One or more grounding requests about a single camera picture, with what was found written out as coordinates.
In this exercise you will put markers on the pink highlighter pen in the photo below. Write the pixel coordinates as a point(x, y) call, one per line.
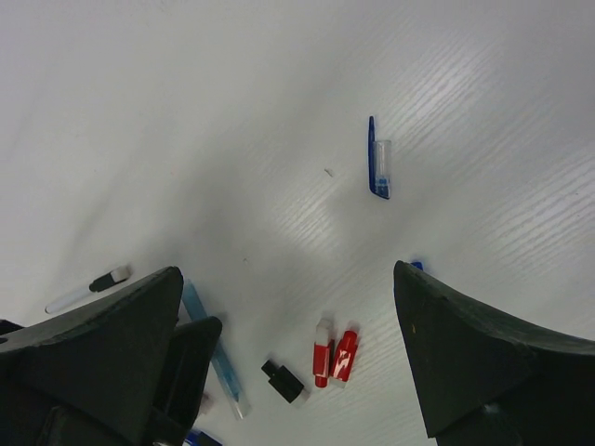
point(206, 404)

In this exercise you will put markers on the black marker cap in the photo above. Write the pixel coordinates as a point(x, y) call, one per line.
point(285, 383)

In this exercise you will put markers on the red marker cap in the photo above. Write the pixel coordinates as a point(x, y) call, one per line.
point(322, 352)
point(345, 353)

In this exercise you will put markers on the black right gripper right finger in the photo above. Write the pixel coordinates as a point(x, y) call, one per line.
point(484, 377)

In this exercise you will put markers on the blue highlighter pen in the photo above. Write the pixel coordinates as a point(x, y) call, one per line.
point(225, 372)

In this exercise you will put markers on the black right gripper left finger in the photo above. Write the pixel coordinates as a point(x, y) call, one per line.
point(91, 372)

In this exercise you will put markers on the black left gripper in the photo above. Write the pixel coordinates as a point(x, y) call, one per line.
point(180, 388)

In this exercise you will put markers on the black cap whiteboard marker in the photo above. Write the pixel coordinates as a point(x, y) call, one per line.
point(98, 285)

